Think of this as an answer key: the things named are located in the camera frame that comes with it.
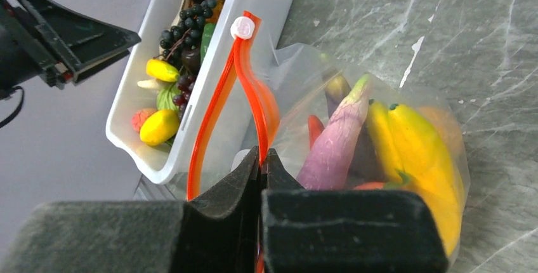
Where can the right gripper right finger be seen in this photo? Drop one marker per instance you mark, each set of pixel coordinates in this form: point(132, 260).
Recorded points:
point(345, 230)

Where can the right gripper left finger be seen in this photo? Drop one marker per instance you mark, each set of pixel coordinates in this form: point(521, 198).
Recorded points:
point(147, 229)

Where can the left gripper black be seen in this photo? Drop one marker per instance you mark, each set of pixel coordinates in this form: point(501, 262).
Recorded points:
point(43, 38)

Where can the purple eggplant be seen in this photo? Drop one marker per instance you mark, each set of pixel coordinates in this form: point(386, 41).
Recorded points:
point(327, 165)

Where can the orange carrot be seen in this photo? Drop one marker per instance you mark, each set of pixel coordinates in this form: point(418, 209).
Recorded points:
point(315, 128)

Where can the clear zip bag orange zipper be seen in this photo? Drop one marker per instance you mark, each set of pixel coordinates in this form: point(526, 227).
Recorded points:
point(365, 172)

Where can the yellow banana bunch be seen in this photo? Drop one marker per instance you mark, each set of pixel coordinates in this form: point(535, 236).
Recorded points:
point(412, 153)

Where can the peach fruit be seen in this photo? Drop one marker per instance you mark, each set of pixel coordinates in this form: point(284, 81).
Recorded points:
point(139, 118)

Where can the dark purple grape bunch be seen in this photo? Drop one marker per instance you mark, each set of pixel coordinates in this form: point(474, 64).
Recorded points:
point(184, 46)

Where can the yellow mango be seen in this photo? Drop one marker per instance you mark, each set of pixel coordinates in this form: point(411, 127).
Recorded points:
point(159, 127)

